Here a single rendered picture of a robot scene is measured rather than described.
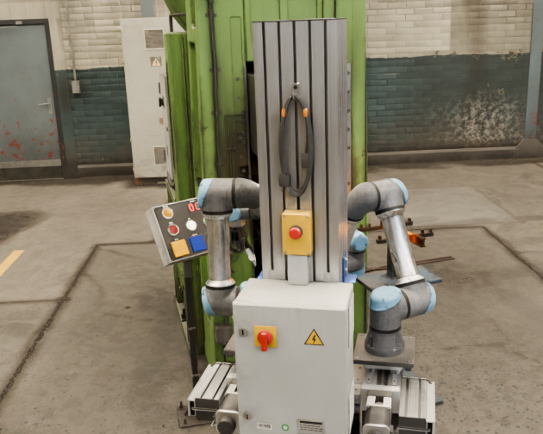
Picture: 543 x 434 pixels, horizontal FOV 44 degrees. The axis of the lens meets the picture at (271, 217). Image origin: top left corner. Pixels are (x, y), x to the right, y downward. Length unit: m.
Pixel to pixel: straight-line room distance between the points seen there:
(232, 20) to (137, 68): 5.35
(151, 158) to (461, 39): 4.44
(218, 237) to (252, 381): 0.67
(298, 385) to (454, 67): 8.00
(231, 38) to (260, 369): 1.91
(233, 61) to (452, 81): 6.53
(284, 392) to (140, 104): 6.99
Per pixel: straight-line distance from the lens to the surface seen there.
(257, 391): 2.14
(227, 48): 3.49
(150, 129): 8.84
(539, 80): 10.19
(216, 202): 2.53
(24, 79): 9.79
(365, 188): 2.59
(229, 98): 3.51
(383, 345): 2.58
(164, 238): 3.21
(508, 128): 10.13
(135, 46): 8.77
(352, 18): 3.67
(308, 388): 2.09
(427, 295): 2.63
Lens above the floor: 2.03
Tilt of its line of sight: 16 degrees down
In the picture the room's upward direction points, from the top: 2 degrees counter-clockwise
